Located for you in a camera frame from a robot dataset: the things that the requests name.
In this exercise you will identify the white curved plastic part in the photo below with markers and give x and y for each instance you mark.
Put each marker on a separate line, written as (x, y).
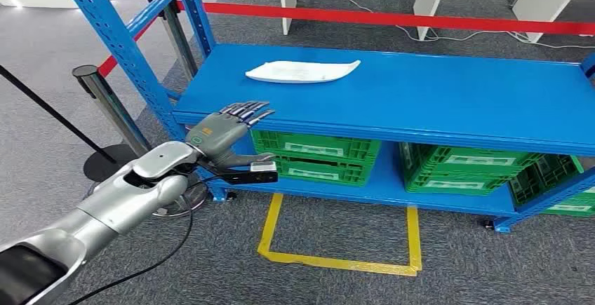
(297, 71)

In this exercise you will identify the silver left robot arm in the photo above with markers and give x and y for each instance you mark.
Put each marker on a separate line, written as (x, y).
(116, 200)

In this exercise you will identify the blue metal shelf rack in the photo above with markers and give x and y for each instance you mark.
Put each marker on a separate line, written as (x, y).
(418, 103)

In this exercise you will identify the long red barrier belt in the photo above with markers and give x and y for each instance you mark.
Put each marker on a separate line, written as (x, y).
(372, 17)

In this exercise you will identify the black round floor base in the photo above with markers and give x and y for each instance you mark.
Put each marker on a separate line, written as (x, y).
(100, 168)

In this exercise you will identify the short red barrier belt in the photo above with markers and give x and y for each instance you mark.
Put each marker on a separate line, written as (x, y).
(108, 66)

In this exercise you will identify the green open plastic crate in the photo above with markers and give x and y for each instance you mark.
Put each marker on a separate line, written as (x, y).
(544, 177)

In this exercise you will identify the thin black pole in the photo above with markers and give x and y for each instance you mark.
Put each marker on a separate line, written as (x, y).
(46, 108)

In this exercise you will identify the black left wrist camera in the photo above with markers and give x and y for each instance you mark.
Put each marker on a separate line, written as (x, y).
(251, 176)

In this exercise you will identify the chrome stanchion post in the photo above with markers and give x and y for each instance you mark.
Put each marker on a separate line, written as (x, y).
(179, 38)
(107, 103)

